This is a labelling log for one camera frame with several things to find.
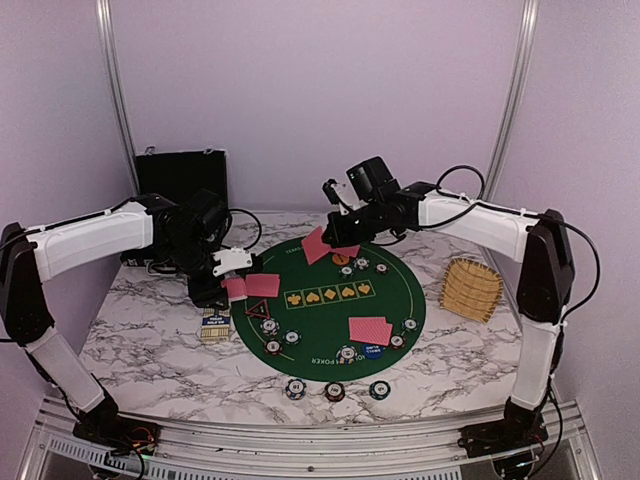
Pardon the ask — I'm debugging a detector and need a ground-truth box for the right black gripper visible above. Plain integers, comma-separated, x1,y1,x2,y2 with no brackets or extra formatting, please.
321,200,387,250

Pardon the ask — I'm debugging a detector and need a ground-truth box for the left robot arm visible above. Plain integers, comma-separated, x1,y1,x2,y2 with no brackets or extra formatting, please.
1,190,230,445

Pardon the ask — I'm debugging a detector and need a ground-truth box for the aluminium frame post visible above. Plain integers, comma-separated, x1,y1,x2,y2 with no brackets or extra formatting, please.
483,0,540,201
96,0,139,190

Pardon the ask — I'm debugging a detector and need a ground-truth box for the blue small blind button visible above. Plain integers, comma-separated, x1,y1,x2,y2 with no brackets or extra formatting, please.
361,344,385,360

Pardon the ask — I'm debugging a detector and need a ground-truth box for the teal chip stack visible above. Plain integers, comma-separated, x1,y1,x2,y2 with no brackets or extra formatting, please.
369,380,391,401

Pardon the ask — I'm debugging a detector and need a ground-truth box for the red card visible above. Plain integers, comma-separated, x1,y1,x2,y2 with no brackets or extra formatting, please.
245,273,280,298
349,317,387,343
330,245,360,258

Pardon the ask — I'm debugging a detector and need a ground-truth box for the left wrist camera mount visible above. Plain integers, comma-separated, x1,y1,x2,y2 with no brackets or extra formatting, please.
212,247,263,277

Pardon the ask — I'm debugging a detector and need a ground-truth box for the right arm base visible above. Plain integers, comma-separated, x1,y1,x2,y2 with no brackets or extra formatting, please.
457,398,549,458

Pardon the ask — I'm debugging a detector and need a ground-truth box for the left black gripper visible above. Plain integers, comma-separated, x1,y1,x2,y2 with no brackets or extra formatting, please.
162,234,228,310

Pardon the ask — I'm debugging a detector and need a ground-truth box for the brown chip stack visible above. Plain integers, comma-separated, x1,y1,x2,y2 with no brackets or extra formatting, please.
324,382,345,402

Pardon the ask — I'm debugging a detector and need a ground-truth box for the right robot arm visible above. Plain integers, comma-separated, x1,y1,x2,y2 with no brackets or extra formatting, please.
322,179,575,448

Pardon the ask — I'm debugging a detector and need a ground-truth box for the orange big blind button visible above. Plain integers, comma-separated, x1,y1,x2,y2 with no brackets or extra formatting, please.
331,253,351,266

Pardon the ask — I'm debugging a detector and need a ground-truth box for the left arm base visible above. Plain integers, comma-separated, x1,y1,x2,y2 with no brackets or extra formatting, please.
73,387,160,456

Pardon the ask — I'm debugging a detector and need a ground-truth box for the black poker chip case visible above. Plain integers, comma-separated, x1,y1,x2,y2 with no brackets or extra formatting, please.
120,150,230,273

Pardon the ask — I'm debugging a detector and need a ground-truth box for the blue gold card box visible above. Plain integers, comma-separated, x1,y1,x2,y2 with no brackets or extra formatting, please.
200,308,231,343

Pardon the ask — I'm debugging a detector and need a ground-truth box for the aluminium front rail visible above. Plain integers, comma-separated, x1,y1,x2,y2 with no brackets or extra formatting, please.
19,397,601,480

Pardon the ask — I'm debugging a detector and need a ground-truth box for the blue white chip stack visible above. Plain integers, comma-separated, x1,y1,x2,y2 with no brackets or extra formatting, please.
284,378,307,401

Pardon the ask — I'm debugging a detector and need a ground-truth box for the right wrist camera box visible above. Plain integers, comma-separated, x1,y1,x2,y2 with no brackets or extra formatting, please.
346,156,400,203

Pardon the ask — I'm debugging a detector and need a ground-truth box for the round green poker mat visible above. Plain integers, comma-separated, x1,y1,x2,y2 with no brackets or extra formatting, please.
231,238,427,382

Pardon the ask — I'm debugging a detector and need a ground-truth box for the black red triangle marker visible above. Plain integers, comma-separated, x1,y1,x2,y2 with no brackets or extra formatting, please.
244,299,271,320

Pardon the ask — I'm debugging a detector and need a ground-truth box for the red back card deck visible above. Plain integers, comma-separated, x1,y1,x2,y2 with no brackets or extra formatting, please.
221,277,248,303

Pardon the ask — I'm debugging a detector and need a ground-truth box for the right aluminium frame post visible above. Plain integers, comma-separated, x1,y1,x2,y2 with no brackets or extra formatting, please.
483,0,540,201

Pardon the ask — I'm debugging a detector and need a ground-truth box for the left aluminium frame post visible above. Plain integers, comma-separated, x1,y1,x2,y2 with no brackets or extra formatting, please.
96,0,139,190

